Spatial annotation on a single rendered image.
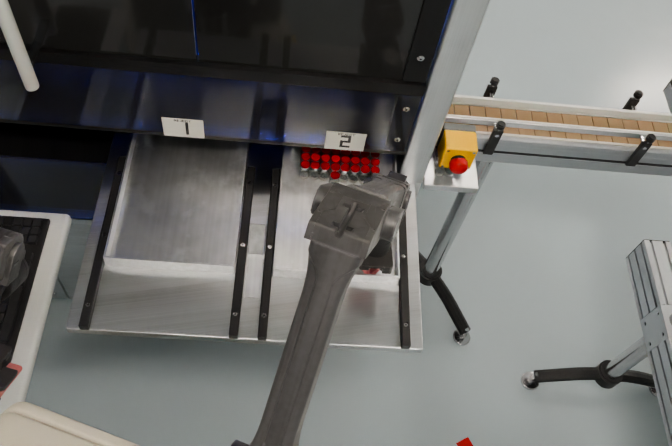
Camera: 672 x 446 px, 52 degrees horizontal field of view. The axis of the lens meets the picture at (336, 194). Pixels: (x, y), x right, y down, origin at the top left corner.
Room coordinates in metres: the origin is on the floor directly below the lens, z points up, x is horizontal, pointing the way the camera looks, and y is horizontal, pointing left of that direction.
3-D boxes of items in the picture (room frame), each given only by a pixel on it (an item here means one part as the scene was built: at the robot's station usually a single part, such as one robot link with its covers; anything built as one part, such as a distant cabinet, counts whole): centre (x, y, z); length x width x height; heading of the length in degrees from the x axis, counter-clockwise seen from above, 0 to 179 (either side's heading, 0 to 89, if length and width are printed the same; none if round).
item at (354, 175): (0.90, 0.00, 0.91); 0.18 x 0.02 x 0.05; 98
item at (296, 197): (0.82, -0.01, 0.90); 0.34 x 0.26 x 0.04; 8
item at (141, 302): (0.72, 0.15, 0.87); 0.70 x 0.48 x 0.02; 98
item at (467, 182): (1.01, -0.25, 0.87); 0.14 x 0.13 x 0.02; 8
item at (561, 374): (0.89, -0.96, 0.07); 0.50 x 0.08 x 0.14; 98
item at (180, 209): (0.77, 0.33, 0.90); 0.34 x 0.26 x 0.04; 8
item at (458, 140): (0.97, -0.24, 1.00); 0.08 x 0.07 x 0.07; 8
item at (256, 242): (0.65, 0.14, 0.91); 0.14 x 0.03 x 0.06; 8
